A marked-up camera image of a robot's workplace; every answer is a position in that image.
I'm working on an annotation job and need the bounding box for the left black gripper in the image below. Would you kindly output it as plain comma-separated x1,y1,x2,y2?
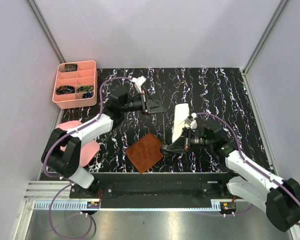
121,90,167,116

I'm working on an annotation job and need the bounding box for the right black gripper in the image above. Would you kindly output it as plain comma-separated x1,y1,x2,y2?
167,127,213,155

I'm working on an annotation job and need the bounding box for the white cloth napkin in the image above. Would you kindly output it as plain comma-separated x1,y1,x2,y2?
171,103,190,143

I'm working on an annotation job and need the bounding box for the black spoon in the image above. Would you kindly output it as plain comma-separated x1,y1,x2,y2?
160,113,170,157

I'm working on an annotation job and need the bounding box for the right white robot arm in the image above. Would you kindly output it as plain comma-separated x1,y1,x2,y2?
160,126,300,232

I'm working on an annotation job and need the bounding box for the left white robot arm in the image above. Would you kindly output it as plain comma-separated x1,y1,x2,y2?
41,88,166,198

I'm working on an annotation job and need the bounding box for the brown folded cloth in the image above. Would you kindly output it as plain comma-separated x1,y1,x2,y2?
125,133,164,174

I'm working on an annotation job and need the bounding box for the black marble patterned mat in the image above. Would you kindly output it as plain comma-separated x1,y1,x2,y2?
38,67,278,182

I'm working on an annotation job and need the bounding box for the pink baseball cap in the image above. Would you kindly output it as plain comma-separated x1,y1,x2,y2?
55,120,100,167

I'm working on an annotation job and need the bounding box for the pink divided organizer tray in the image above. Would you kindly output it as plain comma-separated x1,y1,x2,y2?
52,60,98,110

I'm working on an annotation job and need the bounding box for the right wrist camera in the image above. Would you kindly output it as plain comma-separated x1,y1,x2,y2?
184,113,198,130

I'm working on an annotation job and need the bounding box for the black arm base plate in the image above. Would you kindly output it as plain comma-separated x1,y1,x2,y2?
69,172,234,211

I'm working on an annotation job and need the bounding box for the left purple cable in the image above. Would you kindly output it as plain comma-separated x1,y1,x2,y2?
43,76,138,237

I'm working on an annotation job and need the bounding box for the purple cable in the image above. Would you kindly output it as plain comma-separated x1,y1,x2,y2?
194,112,300,226
43,76,138,237

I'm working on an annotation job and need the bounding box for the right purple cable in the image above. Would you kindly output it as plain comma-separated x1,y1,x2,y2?
194,112,300,226

